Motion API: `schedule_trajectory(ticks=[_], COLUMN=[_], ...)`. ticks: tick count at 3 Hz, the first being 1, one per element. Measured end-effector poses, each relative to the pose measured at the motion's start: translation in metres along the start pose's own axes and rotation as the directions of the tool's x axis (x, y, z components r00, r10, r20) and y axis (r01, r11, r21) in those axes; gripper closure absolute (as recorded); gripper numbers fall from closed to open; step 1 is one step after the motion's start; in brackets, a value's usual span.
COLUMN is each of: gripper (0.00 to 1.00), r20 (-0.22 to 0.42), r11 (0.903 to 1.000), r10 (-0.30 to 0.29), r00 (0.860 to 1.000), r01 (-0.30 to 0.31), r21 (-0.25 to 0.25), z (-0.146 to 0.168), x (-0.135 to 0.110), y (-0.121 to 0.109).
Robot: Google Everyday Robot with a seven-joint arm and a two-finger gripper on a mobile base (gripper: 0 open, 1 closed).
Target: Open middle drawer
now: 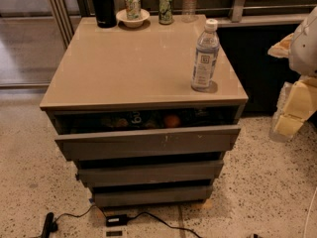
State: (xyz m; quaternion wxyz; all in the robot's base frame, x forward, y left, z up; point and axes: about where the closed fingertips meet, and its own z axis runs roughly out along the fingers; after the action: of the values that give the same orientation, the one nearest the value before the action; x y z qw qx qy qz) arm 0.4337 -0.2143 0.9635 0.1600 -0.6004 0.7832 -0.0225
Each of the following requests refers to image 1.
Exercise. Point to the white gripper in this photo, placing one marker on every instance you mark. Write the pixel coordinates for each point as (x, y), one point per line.
(305, 52)

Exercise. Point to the grey drawer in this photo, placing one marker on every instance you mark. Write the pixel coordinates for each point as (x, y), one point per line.
(153, 196)
(145, 143)
(151, 173)

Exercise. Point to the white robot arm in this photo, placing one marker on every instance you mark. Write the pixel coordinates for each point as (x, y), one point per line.
(300, 48)

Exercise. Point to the orange fruit in drawer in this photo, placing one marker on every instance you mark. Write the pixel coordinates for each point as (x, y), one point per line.
(171, 121)

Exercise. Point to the dark snack bag in drawer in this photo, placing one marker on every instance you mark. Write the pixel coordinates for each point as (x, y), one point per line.
(132, 120)

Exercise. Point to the grey drawer cabinet beige top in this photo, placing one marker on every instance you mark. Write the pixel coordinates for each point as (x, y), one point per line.
(147, 69)

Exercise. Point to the grey bottom drawer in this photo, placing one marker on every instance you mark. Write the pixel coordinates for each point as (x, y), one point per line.
(153, 196)

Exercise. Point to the grey top drawer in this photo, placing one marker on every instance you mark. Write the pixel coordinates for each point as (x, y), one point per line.
(145, 143)

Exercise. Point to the clear water bottle white cap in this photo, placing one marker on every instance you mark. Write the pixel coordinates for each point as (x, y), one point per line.
(207, 49)

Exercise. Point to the clear plastic bottle back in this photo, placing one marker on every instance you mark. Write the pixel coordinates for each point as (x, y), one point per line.
(188, 10)

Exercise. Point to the green drink can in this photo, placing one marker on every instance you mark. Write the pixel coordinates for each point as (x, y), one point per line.
(165, 12)

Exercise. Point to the green can in bowl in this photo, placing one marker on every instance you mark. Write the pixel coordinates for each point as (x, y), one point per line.
(133, 9)

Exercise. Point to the white ceramic bowl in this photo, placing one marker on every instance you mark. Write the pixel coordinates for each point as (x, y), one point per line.
(136, 23)

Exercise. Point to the black power adapter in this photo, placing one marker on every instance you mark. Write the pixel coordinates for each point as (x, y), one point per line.
(117, 220)

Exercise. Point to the black insulated flask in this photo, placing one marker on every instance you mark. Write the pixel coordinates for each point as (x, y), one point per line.
(105, 13)

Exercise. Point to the black plug on floor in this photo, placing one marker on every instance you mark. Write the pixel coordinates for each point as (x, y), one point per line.
(50, 226)

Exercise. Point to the metal railing post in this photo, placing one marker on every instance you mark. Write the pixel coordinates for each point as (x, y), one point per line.
(236, 11)

